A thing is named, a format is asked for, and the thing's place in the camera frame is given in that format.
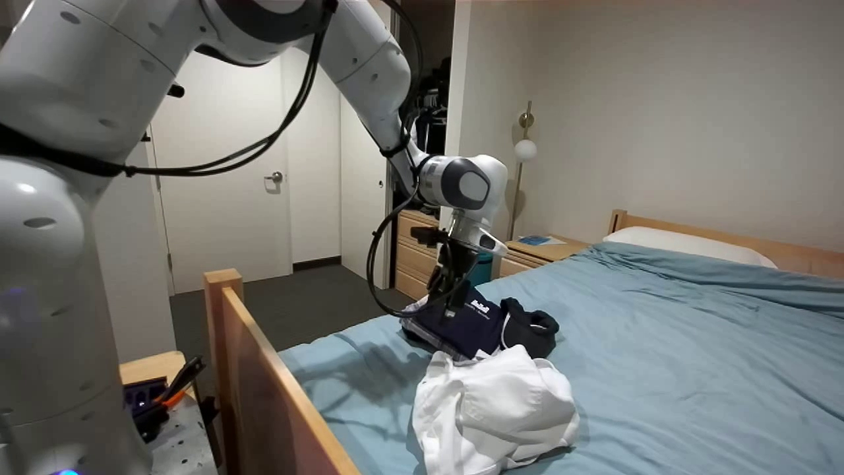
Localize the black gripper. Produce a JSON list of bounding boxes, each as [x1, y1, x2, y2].
[[428, 238, 476, 309]]

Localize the white shorts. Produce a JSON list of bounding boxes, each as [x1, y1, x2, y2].
[[410, 346, 579, 475]]

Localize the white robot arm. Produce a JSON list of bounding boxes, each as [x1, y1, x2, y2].
[[0, 0, 507, 475]]

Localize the wooden dresser drawers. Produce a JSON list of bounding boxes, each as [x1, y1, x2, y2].
[[396, 212, 438, 300]]

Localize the navy folded shirt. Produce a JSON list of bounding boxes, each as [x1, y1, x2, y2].
[[401, 293, 503, 358]]

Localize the wooden nightstand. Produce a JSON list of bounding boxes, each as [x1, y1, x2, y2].
[[496, 234, 583, 278]]

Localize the black rolled garment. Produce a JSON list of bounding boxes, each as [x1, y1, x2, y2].
[[501, 299, 558, 358]]

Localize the white room door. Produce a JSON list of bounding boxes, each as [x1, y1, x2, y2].
[[149, 53, 289, 293]]

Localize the white pillow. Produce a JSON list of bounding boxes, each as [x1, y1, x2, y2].
[[602, 228, 777, 270]]

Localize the light blue bed sheet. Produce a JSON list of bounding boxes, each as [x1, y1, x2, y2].
[[282, 243, 844, 475]]

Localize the small wooden side table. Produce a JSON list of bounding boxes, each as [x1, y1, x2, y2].
[[119, 352, 197, 412]]

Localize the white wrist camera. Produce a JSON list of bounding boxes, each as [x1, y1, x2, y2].
[[455, 228, 507, 255]]

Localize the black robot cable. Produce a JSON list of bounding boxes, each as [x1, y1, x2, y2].
[[363, 196, 425, 317]]

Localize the globe wall lamp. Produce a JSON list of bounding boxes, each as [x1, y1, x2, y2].
[[509, 105, 538, 230]]

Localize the wooden bed frame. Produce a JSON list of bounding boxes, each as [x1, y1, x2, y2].
[[206, 214, 844, 475]]

